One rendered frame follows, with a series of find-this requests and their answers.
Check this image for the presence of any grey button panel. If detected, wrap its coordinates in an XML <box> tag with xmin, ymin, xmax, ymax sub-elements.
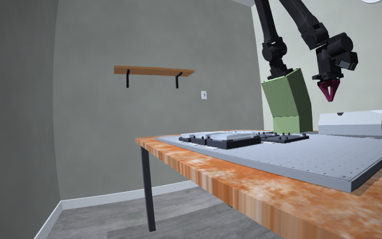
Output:
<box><xmin>318</xmin><ymin>110</ymin><xmax>382</xmax><ymax>136</ymax></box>

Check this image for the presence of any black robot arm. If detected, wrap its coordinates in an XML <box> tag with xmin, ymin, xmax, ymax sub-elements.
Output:
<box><xmin>254</xmin><ymin>0</ymin><xmax>358</xmax><ymax>80</ymax></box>

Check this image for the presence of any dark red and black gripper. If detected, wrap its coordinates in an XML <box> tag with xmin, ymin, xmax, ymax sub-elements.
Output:
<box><xmin>312</xmin><ymin>59</ymin><xmax>344</xmax><ymax>102</ymax></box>

